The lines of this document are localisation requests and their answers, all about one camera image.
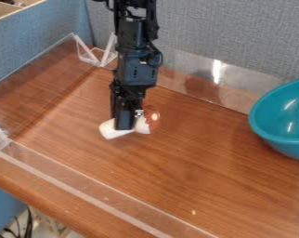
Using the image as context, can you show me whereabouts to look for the white plush mushroom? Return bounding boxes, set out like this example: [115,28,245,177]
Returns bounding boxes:
[99,103,161,139]

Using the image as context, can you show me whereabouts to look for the clear acrylic barrier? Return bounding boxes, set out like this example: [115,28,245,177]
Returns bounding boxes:
[0,139,219,238]
[0,32,99,138]
[157,45,285,114]

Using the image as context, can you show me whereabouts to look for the wooden shelf box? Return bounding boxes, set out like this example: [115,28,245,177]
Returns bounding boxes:
[0,0,47,20]

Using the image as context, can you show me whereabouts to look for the blue plastic bowl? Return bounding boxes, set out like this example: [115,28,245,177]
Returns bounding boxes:
[248,79,299,160]

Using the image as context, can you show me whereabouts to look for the clear acrylic corner bracket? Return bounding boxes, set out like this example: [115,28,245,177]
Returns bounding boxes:
[73,33,117,68]

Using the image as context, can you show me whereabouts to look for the clear acrylic left barrier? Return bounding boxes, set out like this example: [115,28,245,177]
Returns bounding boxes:
[0,32,99,138]

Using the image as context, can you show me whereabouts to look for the clear acrylic front barrier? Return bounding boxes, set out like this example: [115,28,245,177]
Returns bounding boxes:
[0,139,219,238]

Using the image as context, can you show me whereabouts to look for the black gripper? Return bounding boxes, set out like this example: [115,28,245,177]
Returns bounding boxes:
[111,47,163,130]

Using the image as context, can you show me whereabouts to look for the clear acrylic back barrier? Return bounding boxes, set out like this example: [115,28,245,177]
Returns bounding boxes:
[157,45,285,114]

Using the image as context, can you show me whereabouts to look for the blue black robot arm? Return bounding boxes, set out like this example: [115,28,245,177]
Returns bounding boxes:
[93,0,164,130]

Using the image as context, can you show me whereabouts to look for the black cables under table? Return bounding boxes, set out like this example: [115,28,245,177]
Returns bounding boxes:
[0,206,34,238]

